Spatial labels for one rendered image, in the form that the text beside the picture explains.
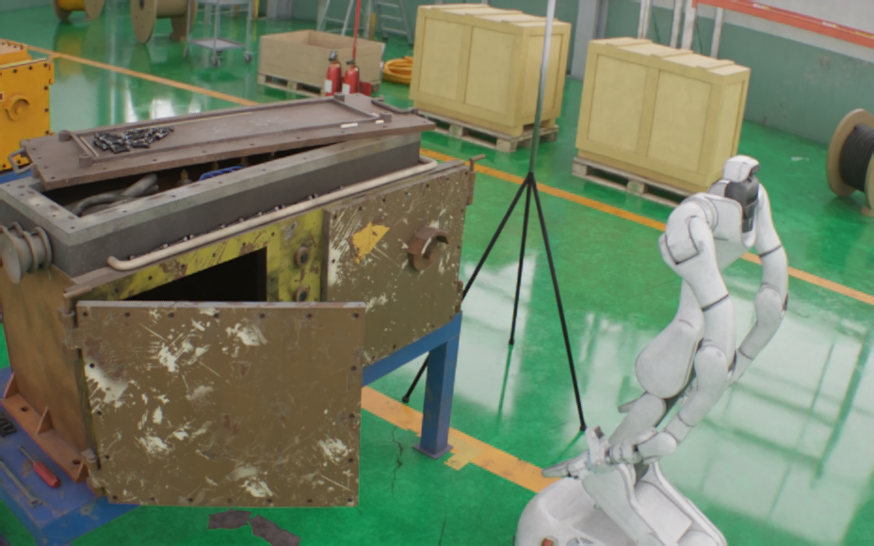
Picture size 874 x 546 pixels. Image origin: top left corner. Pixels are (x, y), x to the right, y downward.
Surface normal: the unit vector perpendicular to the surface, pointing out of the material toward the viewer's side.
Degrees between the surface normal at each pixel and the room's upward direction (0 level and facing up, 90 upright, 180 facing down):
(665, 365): 90
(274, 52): 90
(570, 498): 68
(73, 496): 0
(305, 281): 90
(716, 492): 0
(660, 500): 23
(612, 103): 90
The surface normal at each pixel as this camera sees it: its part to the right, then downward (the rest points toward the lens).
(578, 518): 0.11, -0.90
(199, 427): 0.22, 0.41
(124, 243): 0.80, 0.31
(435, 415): -0.59, 0.27
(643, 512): 0.44, -0.67
